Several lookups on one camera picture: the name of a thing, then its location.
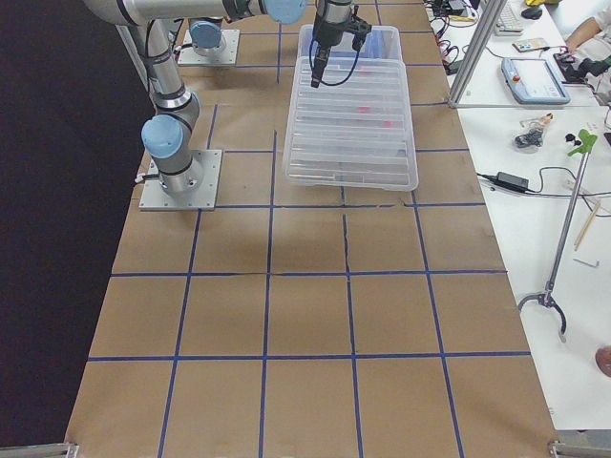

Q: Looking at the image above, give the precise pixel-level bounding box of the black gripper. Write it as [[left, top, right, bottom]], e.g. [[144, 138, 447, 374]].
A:
[[312, 0, 372, 51]]

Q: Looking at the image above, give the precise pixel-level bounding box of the clear plastic storage box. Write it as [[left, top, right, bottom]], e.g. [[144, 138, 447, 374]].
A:
[[285, 25, 416, 192]]

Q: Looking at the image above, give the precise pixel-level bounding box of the clear plastic box lid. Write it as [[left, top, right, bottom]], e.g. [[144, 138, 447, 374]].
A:
[[284, 55, 420, 193]]

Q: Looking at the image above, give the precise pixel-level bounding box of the teach pendant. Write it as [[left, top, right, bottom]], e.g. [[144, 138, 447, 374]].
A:
[[500, 58, 571, 105]]

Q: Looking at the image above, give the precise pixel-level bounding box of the black power adapter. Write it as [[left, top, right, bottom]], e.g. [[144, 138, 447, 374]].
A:
[[496, 172, 529, 194]]

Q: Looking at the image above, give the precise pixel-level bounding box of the reacher grabber tool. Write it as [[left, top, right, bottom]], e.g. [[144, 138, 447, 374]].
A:
[[517, 129, 598, 343]]

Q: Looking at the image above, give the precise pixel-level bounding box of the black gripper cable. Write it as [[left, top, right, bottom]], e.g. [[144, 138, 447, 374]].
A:
[[308, 37, 364, 90]]

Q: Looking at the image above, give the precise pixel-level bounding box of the aluminium frame post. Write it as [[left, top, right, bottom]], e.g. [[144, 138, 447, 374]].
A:
[[448, 0, 506, 108]]

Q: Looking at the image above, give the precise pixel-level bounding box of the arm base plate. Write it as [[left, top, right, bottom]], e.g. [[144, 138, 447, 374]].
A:
[[138, 149, 222, 211], [178, 30, 240, 67]]

